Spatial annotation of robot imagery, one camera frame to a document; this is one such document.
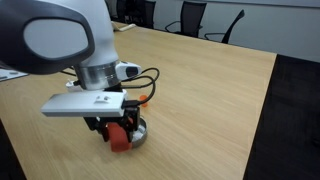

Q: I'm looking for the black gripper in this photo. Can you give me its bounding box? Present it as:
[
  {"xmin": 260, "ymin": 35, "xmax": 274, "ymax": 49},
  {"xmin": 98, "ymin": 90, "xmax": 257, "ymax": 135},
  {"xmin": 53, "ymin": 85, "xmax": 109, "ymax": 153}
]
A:
[{"xmin": 82, "ymin": 105, "xmax": 142, "ymax": 144}]

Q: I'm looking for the large orange plastic cup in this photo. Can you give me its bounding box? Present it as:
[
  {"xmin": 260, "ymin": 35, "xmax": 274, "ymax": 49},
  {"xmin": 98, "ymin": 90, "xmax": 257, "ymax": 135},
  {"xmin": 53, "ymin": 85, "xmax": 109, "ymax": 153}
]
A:
[{"xmin": 106, "ymin": 121, "xmax": 133, "ymax": 154}]

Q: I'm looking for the silver metal pot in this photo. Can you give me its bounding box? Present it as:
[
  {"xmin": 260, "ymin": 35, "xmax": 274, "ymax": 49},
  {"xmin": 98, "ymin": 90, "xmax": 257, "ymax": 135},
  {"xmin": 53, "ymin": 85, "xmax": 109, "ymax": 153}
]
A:
[{"xmin": 128, "ymin": 115, "xmax": 149, "ymax": 150}]

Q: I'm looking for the small orange cup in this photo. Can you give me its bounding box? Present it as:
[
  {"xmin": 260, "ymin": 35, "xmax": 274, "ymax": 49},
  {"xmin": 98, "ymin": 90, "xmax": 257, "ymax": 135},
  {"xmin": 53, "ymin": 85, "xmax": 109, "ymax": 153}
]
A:
[{"xmin": 138, "ymin": 94, "xmax": 150, "ymax": 108}]

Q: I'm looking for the black office chair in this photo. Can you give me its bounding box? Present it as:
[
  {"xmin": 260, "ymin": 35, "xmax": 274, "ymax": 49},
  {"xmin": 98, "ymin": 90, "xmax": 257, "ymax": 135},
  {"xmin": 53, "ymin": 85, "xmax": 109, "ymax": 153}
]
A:
[
  {"xmin": 203, "ymin": 9, "xmax": 246, "ymax": 45},
  {"xmin": 133, "ymin": 0, "xmax": 157, "ymax": 30},
  {"xmin": 164, "ymin": 0, "xmax": 208, "ymax": 38}
]

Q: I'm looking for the grey flat plate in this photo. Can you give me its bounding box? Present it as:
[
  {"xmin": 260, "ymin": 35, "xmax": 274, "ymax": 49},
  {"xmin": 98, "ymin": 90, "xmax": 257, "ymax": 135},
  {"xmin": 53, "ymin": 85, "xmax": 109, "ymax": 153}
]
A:
[{"xmin": 0, "ymin": 68, "xmax": 29, "ymax": 83}]

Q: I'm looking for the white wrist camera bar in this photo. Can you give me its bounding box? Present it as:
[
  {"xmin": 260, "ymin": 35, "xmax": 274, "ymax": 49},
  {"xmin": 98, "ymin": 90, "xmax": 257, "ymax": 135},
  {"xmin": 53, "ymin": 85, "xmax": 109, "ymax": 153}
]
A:
[{"xmin": 40, "ymin": 89, "xmax": 130, "ymax": 118}]

